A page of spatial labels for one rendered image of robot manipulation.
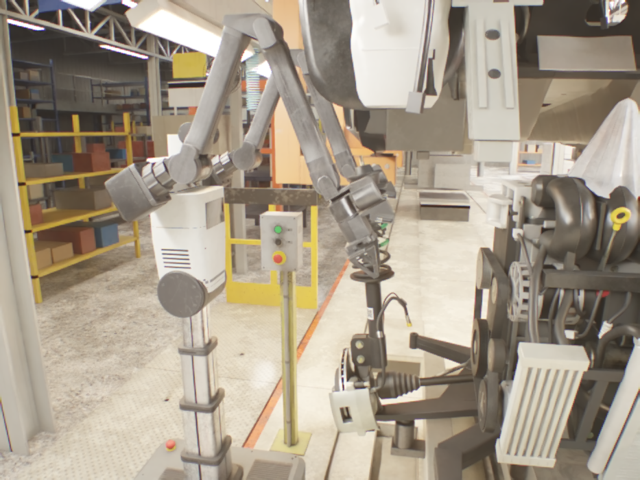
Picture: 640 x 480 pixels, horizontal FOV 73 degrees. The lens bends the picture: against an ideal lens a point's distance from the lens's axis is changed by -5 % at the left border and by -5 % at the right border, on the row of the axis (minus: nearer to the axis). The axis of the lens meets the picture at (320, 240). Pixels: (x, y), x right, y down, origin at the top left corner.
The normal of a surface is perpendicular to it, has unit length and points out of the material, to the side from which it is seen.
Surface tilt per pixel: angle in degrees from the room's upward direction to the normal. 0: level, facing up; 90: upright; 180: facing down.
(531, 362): 106
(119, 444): 0
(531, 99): 133
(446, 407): 9
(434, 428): 0
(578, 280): 90
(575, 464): 0
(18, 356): 90
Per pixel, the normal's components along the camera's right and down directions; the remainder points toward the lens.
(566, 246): -0.54, 0.59
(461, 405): -0.14, -0.97
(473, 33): -0.17, -0.34
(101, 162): 0.94, 0.07
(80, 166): -0.33, 0.21
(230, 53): -0.15, 0.31
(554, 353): -0.05, -0.87
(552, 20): -0.16, 0.83
